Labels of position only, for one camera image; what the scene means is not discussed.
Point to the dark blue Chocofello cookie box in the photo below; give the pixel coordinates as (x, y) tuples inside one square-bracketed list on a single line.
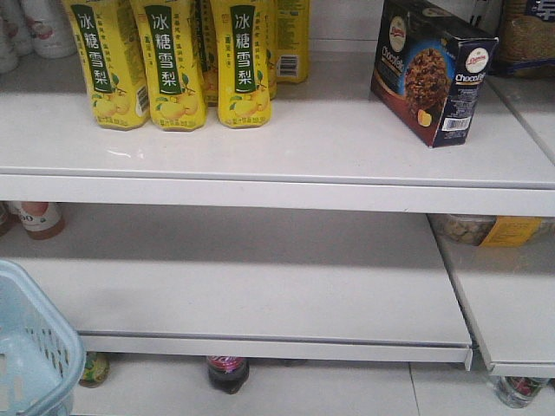
[(429, 68)]

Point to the light blue plastic basket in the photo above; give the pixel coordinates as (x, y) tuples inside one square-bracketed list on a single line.
[(42, 356)]

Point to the white supermarket shelf unit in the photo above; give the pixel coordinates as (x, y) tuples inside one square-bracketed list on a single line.
[(305, 238)]

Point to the yellow pear drink bottle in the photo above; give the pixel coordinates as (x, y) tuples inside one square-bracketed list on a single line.
[(108, 44), (293, 29), (244, 96), (171, 60)]

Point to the dark soda bottle below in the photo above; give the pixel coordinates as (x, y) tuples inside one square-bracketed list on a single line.
[(227, 373)]

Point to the yellow labelled snack tub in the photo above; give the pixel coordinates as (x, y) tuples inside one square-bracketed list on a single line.
[(492, 231)]

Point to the orange drink bottle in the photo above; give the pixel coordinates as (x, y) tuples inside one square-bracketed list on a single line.
[(41, 220)]

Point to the green labelled bottle below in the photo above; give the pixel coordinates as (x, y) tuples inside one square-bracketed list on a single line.
[(96, 369)]

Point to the white drink bottle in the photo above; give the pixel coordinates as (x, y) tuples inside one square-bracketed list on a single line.
[(51, 32)]

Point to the round cracker package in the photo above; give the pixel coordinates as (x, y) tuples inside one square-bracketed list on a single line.
[(526, 39)]

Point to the clear bottle bottom right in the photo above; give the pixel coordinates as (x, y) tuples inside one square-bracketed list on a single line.
[(519, 392)]

